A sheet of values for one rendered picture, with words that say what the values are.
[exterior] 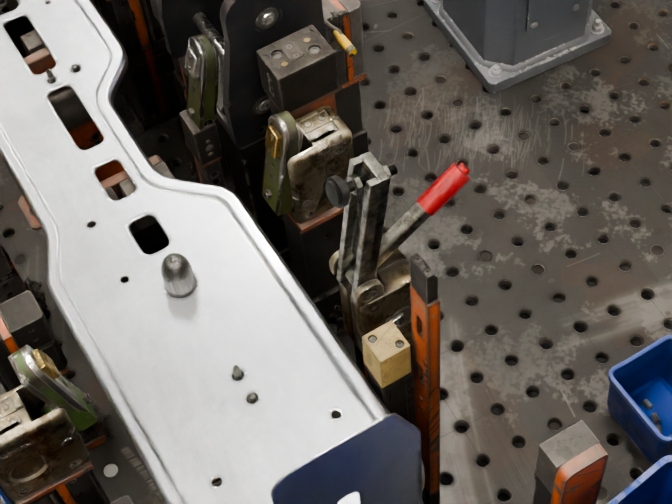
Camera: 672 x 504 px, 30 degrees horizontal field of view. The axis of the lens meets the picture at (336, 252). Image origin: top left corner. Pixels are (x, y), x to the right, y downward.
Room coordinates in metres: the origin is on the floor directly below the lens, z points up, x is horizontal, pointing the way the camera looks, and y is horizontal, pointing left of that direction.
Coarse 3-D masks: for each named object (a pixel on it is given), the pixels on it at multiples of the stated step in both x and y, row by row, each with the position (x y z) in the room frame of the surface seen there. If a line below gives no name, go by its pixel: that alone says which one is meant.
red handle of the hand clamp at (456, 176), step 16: (448, 176) 0.71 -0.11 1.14; (464, 176) 0.70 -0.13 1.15; (432, 192) 0.70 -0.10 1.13; (448, 192) 0.70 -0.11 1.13; (416, 208) 0.69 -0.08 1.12; (432, 208) 0.69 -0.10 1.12; (400, 224) 0.69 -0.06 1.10; (416, 224) 0.68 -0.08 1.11; (384, 240) 0.68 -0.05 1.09; (400, 240) 0.68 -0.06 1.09; (384, 256) 0.67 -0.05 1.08; (352, 272) 0.66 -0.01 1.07
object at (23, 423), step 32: (0, 416) 0.57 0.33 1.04; (32, 416) 0.59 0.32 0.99; (64, 416) 0.56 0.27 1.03; (0, 448) 0.53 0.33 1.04; (32, 448) 0.54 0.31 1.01; (64, 448) 0.56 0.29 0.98; (0, 480) 0.53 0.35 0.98; (32, 480) 0.54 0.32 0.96; (64, 480) 0.55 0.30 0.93; (96, 480) 0.59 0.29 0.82
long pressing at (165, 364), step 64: (64, 0) 1.16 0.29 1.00; (0, 64) 1.06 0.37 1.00; (64, 64) 1.05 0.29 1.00; (0, 128) 0.96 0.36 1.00; (64, 128) 0.95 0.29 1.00; (64, 192) 0.86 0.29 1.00; (192, 192) 0.83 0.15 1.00; (64, 256) 0.77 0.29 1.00; (128, 256) 0.76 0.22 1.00; (192, 256) 0.75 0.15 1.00; (256, 256) 0.74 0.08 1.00; (128, 320) 0.68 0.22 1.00; (192, 320) 0.67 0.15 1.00; (256, 320) 0.66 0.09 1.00; (320, 320) 0.65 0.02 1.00; (128, 384) 0.61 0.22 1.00; (192, 384) 0.60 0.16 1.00; (256, 384) 0.59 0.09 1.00; (320, 384) 0.58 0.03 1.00; (192, 448) 0.53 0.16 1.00; (256, 448) 0.52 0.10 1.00; (320, 448) 0.51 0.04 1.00
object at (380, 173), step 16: (352, 160) 0.68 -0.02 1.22; (368, 160) 0.68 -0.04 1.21; (336, 176) 0.67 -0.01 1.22; (352, 176) 0.67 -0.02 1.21; (368, 176) 0.67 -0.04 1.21; (384, 176) 0.66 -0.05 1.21; (336, 192) 0.65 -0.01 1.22; (352, 192) 0.66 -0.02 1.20; (368, 192) 0.65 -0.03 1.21; (384, 192) 0.66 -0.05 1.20; (352, 208) 0.68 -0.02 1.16; (368, 208) 0.65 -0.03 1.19; (384, 208) 0.66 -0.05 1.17; (352, 224) 0.67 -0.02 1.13; (368, 224) 0.65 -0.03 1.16; (352, 240) 0.67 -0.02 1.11; (368, 240) 0.65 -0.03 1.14; (352, 256) 0.67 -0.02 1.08; (368, 256) 0.65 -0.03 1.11; (368, 272) 0.65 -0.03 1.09; (352, 288) 0.65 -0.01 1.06
